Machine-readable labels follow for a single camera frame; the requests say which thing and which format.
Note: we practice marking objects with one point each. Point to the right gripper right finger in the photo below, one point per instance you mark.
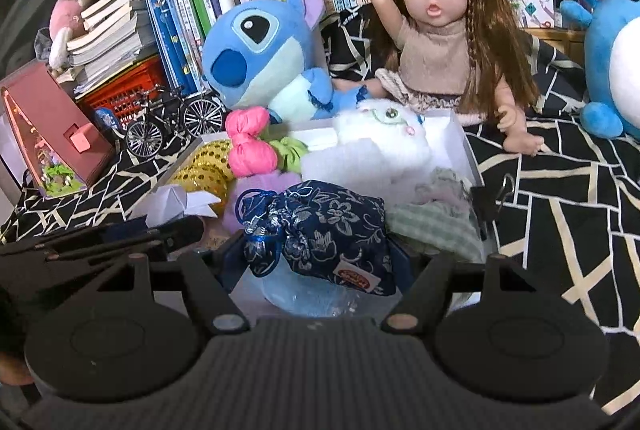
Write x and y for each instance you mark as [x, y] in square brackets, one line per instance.
[423, 285]

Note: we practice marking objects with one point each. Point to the purple fluffy heart plush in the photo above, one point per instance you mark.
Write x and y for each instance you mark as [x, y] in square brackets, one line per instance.
[254, 186]

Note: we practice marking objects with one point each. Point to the white paper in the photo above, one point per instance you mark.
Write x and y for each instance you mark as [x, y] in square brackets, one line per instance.
[171, 202]

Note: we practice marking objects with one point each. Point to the pink bow green scrunchie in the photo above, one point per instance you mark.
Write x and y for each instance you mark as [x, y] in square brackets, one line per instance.
[251, 155]

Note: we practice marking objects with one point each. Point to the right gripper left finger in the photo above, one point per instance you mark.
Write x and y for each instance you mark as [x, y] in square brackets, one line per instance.
[205, 276]

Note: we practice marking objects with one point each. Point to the miniature black bicycle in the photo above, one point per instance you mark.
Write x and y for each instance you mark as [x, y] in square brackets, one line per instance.
[164, 113]

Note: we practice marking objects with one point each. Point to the white fluffy cat plush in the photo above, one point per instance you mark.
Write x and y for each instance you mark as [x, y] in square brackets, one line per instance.
[396, 130]

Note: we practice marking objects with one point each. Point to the red plastic basket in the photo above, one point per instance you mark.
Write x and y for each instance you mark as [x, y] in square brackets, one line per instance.
[121, 95]

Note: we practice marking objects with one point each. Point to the black white patterned cloth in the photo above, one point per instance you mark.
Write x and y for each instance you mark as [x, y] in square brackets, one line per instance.
[573, 219]

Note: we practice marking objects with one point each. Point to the white cardboard box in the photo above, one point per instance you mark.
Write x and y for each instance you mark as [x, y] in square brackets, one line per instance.
[361, 167]

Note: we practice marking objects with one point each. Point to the pink triangular dollhouse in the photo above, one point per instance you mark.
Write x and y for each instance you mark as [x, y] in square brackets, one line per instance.
[63, 150]

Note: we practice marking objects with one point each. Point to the brown haired baby doll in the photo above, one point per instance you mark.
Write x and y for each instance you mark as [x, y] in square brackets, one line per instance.
[464, 55]

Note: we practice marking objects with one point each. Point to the blue round Marill plush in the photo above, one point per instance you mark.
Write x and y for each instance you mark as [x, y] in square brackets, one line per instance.
[611, 48]

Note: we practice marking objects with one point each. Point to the light blue plastic packet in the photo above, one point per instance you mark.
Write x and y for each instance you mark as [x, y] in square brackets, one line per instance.
[305, 296]

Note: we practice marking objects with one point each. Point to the black binder clip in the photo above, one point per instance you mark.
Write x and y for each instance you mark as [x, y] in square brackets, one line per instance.
[487, 204]

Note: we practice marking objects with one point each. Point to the green gingham floral cloth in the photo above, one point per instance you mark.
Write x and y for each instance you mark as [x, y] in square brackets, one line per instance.
[439, 218]

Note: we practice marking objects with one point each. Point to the blue Stitch plush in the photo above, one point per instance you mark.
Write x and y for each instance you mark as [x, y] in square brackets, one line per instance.
[261, 53]

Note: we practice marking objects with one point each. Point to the navy floral drawstring pouch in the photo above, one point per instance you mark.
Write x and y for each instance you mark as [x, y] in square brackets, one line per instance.
[322, 230]

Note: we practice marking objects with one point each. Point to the pink white plush toy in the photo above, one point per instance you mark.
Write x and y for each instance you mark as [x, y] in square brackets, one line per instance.
[65, 24]

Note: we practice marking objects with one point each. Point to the stack of white books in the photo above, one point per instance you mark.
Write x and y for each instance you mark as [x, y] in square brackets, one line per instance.
[117, 34]

